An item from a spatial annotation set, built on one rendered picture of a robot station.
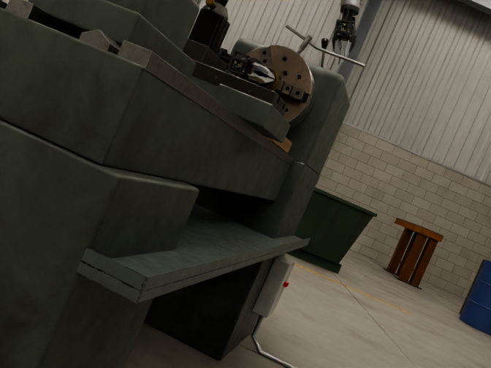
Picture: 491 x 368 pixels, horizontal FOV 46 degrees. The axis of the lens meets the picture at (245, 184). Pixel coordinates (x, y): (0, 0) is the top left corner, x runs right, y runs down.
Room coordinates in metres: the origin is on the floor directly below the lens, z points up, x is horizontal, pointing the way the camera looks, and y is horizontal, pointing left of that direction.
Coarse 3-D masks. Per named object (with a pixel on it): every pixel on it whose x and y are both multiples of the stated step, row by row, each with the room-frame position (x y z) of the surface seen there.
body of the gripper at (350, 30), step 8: (344, 8) 2.22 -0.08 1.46; (352, 8) 2.21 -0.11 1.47; (344, 16) 2.24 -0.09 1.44; (352, 16) 2.26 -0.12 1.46; (336, 24) 2.22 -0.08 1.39; (344, 24) 2.22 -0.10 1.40; (352, 24) 2.22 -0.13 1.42; (336, 32) 2.27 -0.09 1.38; (344, 32) 2.22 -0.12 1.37; (352, 32) 2.20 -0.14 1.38
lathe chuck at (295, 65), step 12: (276, 48) 2.22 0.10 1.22; (288, 48) 2.21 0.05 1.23; (276, 60) 2.21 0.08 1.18; (288, 60) 2.20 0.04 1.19; (300, 60) 2.19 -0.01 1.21; (252, 72) 2.23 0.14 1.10; (288, 72) 2.20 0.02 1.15; (300, 72) 2.19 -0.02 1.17; (300, 84) 2.18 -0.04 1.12; (312, 84) 2.18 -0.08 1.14; (312, 96) 2.22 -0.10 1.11; (288, 108) 2.20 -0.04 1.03; (300, 108) 2.18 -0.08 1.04; (288, 120) 2.18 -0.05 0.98
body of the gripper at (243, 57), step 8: (224, 56) 2.05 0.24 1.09; (232, 56) 2.02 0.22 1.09; (240, 56) 2.01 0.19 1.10; (248, 56) 2.01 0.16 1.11; (232, 64) 2.03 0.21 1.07; (240, 64) 2.03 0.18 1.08; (248, 64) 2.05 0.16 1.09; (232, 72) 2.05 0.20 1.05; (240, 72) 2.04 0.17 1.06; (248, 72) 2.08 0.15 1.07
